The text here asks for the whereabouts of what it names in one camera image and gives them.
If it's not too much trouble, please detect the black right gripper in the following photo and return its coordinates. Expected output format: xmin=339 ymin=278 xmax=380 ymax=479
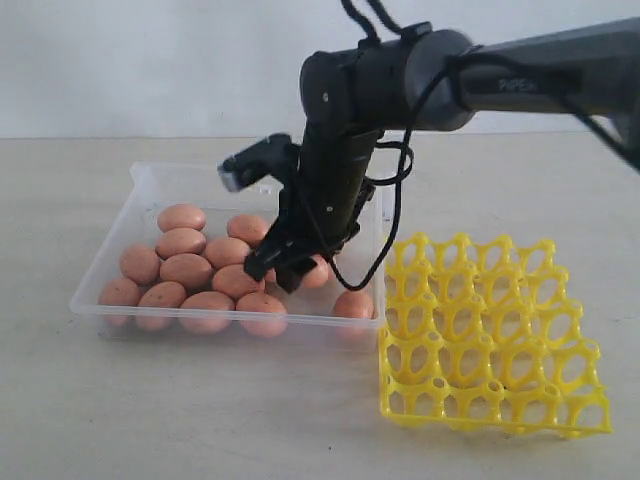
xmin=243 ymin=122 xmax=383 ymax=294

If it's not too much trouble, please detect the brown egg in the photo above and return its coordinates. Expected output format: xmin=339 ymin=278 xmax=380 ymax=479
xmin=264 ymin=268 xmax=277 ymax=283
xmin=135 ymin=281 xmax=187 ymax=332
xmin=332 ymin=290 xmax=375 ymax=341
xmin=155 ymin=227 xmax=207 ymax=259
xmin=159 ymin=253 xmax=213 ymax=290
xmin=236 ymin=292 xmax=287 ymax=338
xmin=300 ymin=255 xmax=330 ymax=289
xmin=211 ymin=264 xmax=265 ymax=300
xmin=226 ymin=214 xmax=270 ymax=248
xmin=203 ymin=237 xmax=251 ymax=270
xmin=156 ymin=203 xmax=207 ymax=232
xmin=119 ymin=243 xmax=161 ymax=286
xmin=179 ymin=291 xmax=235 ymax=335
xmin=98 ymin=277 xmax=143 ymax=328

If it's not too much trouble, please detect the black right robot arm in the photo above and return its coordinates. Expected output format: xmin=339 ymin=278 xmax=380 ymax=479
xmin=244 ymin=18 xmax=639 ymax=292

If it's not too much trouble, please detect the clear plastic bin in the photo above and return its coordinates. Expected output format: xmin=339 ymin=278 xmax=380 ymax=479
xmin=70 ymin=163 xmax=385 ymax=351

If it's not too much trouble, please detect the yellow plastic egg tray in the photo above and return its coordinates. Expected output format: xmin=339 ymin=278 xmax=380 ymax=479
xmin=378 ymin=233 xmax=612 ymax=438

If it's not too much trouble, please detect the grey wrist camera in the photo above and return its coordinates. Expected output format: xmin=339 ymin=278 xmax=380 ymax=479
xmin=217 ymin=133 xmax=298 ymax=193

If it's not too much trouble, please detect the black camera cable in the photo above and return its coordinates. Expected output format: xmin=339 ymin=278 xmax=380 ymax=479
xmin=327 ymin=0 xmax=640 ymax=292

